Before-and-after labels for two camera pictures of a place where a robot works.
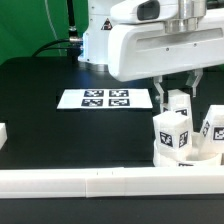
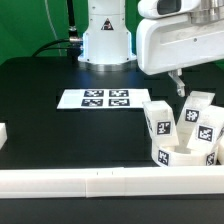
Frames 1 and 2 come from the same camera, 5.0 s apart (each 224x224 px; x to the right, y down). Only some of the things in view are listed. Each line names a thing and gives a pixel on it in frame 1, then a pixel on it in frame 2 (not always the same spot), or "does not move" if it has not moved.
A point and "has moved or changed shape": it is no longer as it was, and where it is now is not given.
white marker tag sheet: [105, 98] does not move
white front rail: [108, 182] does not move
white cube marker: [172, 135] has moved or changed shape
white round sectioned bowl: [207, 159] has moved or changed shape
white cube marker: [178, 103] -> [193, 108]
